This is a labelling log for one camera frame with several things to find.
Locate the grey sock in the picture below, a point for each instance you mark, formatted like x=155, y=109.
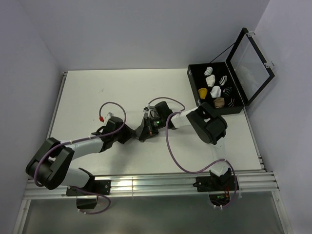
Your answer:
x=142, y=127

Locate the white rolled sock upper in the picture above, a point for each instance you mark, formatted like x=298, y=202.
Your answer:
x=210, y=80

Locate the glass box lid black frame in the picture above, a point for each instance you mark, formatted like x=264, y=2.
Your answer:
x=250, y=70

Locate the aluminium frame rail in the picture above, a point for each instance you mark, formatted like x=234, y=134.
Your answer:
x=154, y=204

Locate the white rolled sock lower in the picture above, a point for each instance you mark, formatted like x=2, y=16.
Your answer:
x=216, y=92

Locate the black electronics box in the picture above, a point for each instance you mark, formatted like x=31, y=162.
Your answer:
x=86, y=203

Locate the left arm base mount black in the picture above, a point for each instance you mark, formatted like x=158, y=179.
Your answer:
x=96, y=187

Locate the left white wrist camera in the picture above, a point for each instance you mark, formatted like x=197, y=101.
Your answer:
x=105, y=118

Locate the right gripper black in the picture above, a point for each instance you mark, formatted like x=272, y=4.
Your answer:
x=148, y=130

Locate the yellow sock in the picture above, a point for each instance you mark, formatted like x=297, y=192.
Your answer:
x=202, y=93

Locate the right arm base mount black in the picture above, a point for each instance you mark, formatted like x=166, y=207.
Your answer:
x=214, y=184

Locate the dark colourful striped rolled sock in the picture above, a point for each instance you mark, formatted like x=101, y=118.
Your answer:
x=229, y=102

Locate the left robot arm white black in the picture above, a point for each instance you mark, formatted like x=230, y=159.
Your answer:
x=50, y=166

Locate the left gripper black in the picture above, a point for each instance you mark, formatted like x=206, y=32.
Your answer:
x=127, y=132

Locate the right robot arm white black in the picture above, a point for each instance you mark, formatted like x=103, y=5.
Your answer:
x=208, y=125

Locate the brown rolled sock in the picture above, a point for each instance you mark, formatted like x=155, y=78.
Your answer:
x=219, y=102

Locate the black white striped rolled sock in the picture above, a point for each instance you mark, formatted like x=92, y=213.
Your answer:
x=222, y=80

